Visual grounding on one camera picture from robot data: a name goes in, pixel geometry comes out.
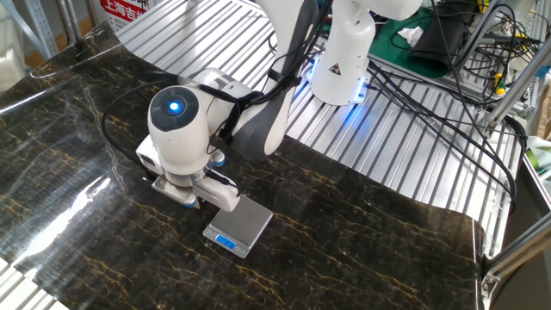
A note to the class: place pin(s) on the grey perforated shelf upright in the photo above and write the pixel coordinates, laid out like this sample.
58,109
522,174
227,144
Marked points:
43,30

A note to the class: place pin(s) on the white foam block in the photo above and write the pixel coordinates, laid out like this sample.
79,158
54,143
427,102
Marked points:
10,56

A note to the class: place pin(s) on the green white bag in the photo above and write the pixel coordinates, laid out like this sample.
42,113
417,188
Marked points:
538,157

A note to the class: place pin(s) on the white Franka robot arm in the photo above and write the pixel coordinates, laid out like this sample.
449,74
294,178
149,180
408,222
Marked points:
181,142

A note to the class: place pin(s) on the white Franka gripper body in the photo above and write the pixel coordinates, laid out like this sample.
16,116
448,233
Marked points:
219,194

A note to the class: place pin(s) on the black marble pattern mat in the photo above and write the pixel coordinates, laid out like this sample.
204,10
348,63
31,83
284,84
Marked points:
344,258

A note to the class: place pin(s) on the silver digital pocket scale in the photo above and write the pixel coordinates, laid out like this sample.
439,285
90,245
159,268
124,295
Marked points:
241,219

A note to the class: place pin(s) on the silver flange mounting plate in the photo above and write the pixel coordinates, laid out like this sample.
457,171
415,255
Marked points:
170,189

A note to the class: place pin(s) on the black pouch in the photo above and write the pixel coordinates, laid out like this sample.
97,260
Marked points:
435,47

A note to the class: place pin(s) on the aluminium corner frame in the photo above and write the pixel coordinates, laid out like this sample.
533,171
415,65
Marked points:
516,249

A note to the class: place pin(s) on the aluminium frame post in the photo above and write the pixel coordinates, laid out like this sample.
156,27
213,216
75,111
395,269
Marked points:
484,32
516,90

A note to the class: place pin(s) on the green cutting mat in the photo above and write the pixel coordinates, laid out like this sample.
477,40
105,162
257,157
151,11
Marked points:
398,58

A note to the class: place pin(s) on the crumpled white tissue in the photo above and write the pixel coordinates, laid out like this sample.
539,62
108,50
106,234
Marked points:
411,35

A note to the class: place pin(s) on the red white printed box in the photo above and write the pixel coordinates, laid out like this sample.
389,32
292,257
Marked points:
122,10

